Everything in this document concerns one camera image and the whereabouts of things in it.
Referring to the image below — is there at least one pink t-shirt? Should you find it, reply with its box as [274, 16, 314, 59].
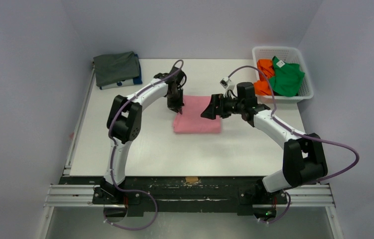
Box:
[173, 96, 222, 134]

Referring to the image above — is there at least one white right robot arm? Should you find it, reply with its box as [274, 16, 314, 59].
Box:
[201, 79, 328, 203]

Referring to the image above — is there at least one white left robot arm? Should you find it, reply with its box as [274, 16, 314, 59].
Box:
[100, 66, 186, 204]

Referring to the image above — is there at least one orange t-shirt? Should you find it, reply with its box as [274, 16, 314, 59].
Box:
[254, 59, 275, 96]

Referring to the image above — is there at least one folded blue t-shirt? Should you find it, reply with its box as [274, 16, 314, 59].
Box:
[132, 54, 142, 85]

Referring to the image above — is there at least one folded white t-shirt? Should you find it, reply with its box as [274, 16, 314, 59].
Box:
[99, 79, 134, 90]

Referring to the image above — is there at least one green t-shirt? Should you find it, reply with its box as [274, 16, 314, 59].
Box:
[269, 56, 305, 97]

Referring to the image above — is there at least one white plastic basket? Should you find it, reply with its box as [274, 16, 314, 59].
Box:
[251, 46, 314, 104]

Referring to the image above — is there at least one folded grey t-shirt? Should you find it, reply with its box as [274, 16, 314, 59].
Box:
[93, 51, 138, 87]

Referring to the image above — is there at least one brown tape piece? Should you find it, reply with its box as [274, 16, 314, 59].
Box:
[185, 176, 200, 185]

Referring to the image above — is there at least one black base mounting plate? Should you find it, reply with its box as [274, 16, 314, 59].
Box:
[59, 176, 291, 220]

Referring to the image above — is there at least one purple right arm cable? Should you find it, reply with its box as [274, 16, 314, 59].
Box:
[221, 65, 360, 225]

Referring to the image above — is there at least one aluminium frame rail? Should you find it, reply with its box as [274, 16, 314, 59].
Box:
[43, 184, 335, 207]

